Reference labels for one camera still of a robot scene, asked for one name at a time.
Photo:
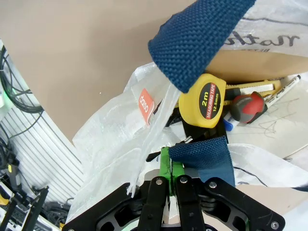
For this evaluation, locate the white marker pen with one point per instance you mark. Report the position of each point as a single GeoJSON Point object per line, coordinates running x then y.
{"type": "Point", "coordinates": [281, 92]}

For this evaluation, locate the black stand leg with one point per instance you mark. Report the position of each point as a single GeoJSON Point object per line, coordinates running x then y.
{"type": "Point", "coordinates": [38, 204]}

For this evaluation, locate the white ribbed panel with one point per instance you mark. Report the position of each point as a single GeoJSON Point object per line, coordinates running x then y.
{"type": "Point", "coordinates": [43, 149]}

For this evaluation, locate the red grey screwdriver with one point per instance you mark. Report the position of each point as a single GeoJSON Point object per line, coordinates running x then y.
{"type": "Point", "coordinates": [250, 108]}

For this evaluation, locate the yellow utility knife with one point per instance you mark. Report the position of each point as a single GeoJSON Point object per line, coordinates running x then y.
{"type": "Point", "coordinates": [262, 87]}

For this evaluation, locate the yellow tape measure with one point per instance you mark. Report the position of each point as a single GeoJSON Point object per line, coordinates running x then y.
{"type": "Point", "coordinates": [192, 103]}

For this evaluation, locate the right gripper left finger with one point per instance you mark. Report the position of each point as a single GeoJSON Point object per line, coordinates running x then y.
{"type": "Point", "coordinates": [154, 199]}

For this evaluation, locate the brown cardboard sheet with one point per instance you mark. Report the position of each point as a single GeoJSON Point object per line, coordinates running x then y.
{"type": "Point", "coordinates": [252, 67]}

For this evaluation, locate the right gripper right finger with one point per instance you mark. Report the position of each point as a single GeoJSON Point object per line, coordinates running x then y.
{"type": "Point", "coordinates": [187, 199]}

